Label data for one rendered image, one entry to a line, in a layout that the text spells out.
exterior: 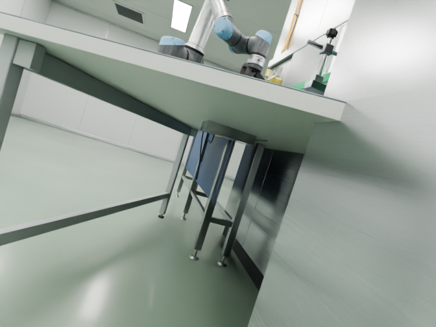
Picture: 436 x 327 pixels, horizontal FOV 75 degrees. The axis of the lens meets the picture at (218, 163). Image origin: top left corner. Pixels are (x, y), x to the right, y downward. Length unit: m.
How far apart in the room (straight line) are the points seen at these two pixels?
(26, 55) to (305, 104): 0.64
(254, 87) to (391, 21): 0.23
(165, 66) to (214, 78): 0.10
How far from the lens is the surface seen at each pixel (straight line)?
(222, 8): 1.36
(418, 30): 0.50
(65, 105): 7.65
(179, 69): 0.58
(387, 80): 0.49
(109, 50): 0.65
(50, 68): 0.94
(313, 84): 0.82
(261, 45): 1.32
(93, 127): 7.49
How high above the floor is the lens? 0.60
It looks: 2 degrees down
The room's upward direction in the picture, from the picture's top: 18 degrees clockwise
